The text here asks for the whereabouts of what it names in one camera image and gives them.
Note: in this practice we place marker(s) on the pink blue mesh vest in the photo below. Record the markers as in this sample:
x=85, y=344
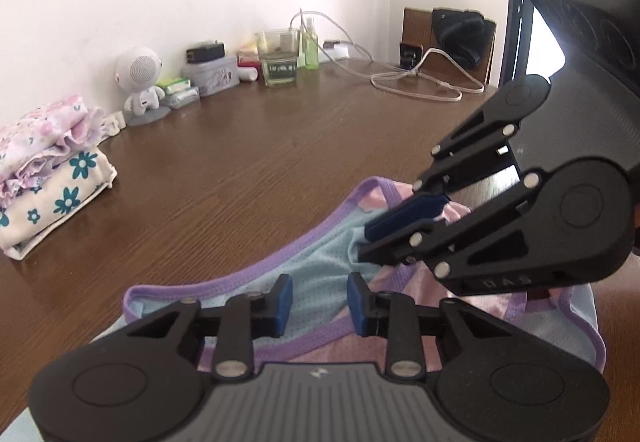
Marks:
x=310, y=267

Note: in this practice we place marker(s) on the glass cup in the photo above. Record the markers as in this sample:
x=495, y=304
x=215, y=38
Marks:
x=280, y=72

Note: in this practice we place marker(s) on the green spray bottle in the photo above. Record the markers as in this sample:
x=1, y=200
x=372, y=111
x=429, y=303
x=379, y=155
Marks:
x=311, y=52

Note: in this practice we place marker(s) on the black phone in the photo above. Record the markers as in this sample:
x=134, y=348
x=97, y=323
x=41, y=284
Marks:
x=411, y=56

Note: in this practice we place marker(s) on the small plastic box with items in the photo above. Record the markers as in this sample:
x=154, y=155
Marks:
x=212, y=77

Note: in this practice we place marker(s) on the black door frame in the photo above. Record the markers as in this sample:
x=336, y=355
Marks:
x=515, y=22

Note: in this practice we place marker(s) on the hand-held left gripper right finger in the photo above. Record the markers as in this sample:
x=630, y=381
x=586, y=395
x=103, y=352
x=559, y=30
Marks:
x=356, y=304

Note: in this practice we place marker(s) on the green white small packet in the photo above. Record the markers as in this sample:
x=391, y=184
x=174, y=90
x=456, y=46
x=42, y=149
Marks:
x=175, y=84

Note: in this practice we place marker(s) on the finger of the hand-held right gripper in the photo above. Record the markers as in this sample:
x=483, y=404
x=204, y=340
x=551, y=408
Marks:
x=390, y=249
x=405, y=217

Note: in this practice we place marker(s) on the yellow small packet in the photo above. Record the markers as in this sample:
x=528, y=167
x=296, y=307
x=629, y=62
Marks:
x=249, y=49

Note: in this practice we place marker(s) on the black charger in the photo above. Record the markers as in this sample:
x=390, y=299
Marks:
x=205, y=53

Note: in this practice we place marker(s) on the brown box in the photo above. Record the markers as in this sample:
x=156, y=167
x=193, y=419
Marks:
x=417, y=24

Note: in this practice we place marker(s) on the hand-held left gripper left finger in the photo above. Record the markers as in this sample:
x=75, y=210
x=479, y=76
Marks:
x=282, y=304

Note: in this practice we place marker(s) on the white robot-shaped speaker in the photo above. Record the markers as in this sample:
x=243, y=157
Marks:
x=140, y=69

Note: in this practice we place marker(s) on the white power adapter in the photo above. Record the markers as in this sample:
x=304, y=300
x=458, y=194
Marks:
x=336, y=49

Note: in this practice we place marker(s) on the red white small tube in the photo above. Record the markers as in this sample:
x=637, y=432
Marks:
x=248, y=73

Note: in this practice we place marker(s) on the black bag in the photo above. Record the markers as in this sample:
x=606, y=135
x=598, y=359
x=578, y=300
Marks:
x=460, y=37

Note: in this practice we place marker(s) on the folded cream teal-flower garment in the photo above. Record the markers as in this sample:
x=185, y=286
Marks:
x=55, y=207

